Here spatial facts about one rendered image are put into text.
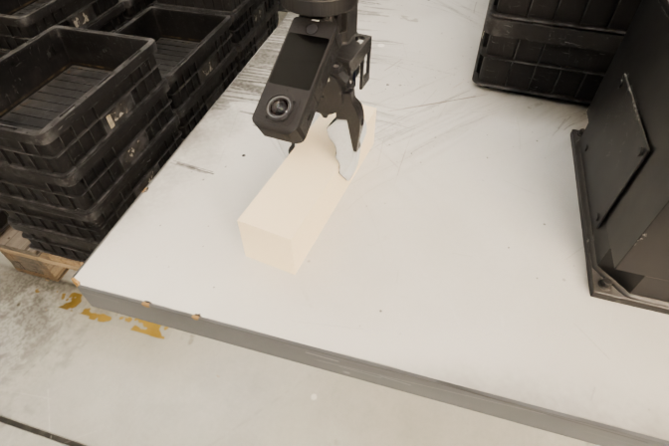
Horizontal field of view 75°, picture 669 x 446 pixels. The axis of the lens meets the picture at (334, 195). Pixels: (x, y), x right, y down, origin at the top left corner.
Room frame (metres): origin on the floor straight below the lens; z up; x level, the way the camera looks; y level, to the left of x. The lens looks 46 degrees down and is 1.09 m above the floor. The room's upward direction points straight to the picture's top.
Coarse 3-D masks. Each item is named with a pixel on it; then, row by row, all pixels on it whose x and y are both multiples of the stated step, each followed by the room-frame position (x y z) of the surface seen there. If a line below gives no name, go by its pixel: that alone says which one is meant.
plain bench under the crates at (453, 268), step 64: (384, 0) 0.98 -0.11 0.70; (448, 0) 0.98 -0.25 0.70; (256, 64) 0.70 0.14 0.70; (384, 64) 0.70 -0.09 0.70; (448, 64) 0.70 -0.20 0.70; (256, 128) 0.52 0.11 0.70; (384, 128) 0.52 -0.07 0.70; (448, 128) 0.52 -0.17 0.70; (512, 128) 0.52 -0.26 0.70; (576, 128) 0.52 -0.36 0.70; (192, 192) 0.38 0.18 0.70; (256, 192) 0.38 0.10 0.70; (384, 192) 0.38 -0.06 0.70; (448, 192) 0.38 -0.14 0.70; (512, 192) 0.38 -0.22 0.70; (576, 192) 0.38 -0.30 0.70; (128, 256) 0.29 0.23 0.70; (192, 256) 0.29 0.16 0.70; (320, 256) 0.29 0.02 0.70; (384, 256) 0.29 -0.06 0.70; (448, 256) 0.29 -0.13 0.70; (512, 256) 0.29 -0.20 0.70; (576, 256) 0.29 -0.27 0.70; (192, 320) 0.21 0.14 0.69; (256, 320) 0.21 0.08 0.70; (320, 320) 0.21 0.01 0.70; (384, 320) 0.21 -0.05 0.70; (448, 320) 0.21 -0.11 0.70; (512, 320) 0.21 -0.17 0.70; (576, 320) 0.21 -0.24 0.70; (640, 320) 0.21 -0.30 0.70; (384, 384) 0.16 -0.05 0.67; (448, 384) 0.15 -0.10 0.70; (512, 384) 0.15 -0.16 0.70; (576, 384) 0.15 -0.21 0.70; (640, 384) 0.15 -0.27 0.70
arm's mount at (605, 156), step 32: (640, 32) 0.46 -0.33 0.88; (640, 64) 0.41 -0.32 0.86; (608, 96) 0.45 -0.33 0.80; (640, 96) 0.38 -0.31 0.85; (608, 128) 0.40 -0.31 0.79; (640, 128) 0.33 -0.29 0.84; (576, 160) 0.43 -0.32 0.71; (608, 160) 0.36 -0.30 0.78; (640, 160) 0.30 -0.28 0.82; (608, 192) 0.32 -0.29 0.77; (640, 192) 0.28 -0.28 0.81; (608, 224) 0.29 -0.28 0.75; (640, 224) 0.25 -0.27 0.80; (608, 256) 0.26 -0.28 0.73; (640, 256) 0.24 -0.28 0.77; (608, 288) 0.24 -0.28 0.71; (640, 288) 0.23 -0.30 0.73
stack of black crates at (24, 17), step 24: (0, 0) 1.38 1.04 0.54; (24, 0) 1.46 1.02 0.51; (48, 0) 1.51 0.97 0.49; (72, 0) 1.30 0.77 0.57; (96, 0) 1.40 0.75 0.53; (0, 24) 1.15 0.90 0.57; (24, 24) 1.13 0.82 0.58; (48, 24) 1.20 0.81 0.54; (72, 24) 1.27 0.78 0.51; (96, 24) 1.35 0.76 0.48; (120, 24) 1.46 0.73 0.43; (0, 48) 1.17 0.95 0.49
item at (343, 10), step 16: (288, 0) 0.38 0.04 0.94; (304, 0) 0.37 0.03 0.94; (320, 0) 0.37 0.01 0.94; (336, 0) 0.37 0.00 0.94; (352, 0) 0.38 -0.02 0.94; (304, 16) 0.39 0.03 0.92; (320, 16) 0.37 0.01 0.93; (336, 16) 0.41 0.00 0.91; (352, 16) 0.43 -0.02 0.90; (352, 32) 0.43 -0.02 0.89; (352, 48) 0.41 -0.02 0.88; (368, 48) 0.43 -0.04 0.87; (336, 64) 0.38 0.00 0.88; (352, 64) 0.39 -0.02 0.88; (368, 64) 0.43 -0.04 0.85; (336, 80) 0.36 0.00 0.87; (352, 80) 0.42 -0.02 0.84; (368, 80) 0.43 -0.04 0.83; (336, 96) 0.36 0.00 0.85; (320, 112) 0.37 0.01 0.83
